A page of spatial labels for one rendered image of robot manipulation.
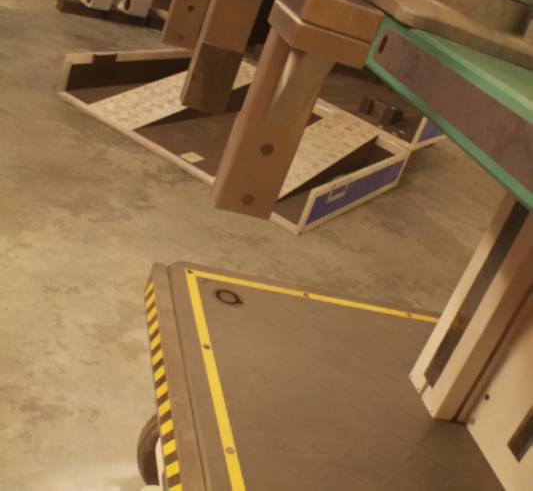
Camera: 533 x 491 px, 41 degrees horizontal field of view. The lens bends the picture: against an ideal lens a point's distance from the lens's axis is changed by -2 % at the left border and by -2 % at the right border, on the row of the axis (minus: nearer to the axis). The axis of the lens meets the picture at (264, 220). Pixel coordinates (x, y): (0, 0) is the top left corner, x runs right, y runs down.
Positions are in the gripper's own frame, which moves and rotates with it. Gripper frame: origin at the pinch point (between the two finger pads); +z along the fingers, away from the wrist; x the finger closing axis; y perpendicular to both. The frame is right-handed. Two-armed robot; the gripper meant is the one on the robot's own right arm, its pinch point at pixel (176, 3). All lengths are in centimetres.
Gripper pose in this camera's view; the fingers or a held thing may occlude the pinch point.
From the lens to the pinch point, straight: 64.8
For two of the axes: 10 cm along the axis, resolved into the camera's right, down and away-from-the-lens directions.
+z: -3.4, 8.6, 3.8
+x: -2.0, -4.7, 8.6
